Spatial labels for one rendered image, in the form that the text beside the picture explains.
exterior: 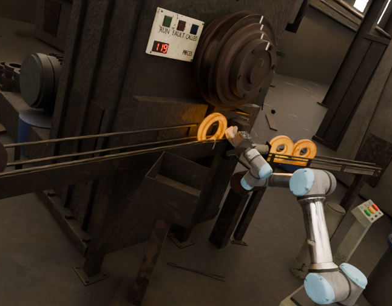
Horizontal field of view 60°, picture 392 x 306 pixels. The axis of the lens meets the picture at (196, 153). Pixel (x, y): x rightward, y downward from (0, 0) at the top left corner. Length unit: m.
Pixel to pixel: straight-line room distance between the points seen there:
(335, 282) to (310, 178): 0.41
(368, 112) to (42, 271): 3.57
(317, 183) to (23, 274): 1.34
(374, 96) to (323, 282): 3.06
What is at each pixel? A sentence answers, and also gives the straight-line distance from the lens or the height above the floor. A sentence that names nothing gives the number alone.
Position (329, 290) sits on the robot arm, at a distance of 1.47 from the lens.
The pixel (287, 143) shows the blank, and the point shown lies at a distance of 2.10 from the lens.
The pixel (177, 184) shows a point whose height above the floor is 0.61.
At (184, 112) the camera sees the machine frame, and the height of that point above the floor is 0.82.
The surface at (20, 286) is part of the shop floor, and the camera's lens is 1.74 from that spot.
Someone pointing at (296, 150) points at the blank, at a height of 0.72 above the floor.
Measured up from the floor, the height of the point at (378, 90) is 1.13.
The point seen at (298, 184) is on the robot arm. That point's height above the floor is 0.78.
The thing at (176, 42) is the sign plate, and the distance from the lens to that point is 1.53.
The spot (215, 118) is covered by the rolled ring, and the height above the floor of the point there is 0.83.
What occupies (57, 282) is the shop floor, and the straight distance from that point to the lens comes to 1.77.
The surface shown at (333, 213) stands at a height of 0.50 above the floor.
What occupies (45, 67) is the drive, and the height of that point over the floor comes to 0.63.
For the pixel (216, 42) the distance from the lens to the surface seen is 1.54.
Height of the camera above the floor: 1.29
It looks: 22 degrees down
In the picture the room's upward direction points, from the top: 20 degrees clockwise
